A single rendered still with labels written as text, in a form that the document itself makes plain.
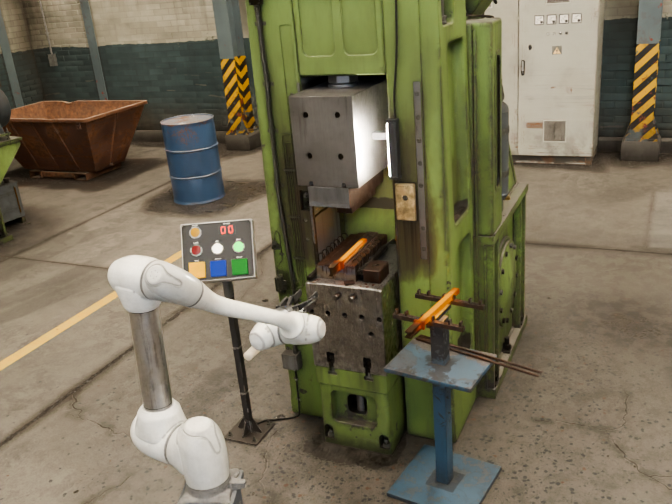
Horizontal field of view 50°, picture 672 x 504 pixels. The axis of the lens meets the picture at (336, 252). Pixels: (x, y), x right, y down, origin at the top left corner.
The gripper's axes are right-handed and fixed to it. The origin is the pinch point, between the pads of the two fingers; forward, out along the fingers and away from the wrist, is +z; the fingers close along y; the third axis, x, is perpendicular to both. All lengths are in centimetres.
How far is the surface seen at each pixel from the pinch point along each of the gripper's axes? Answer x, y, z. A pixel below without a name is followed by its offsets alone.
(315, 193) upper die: 33.6, -8.8, 34.9
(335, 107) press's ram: 72, 5, 35
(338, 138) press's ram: 59, 5, 35
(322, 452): -99, -13, 23
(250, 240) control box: 11, -41, 27
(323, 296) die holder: -14.5, -6.9, 29.0
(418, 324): -7.1, 49.0, 0.3
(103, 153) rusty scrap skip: -66, -520, 448
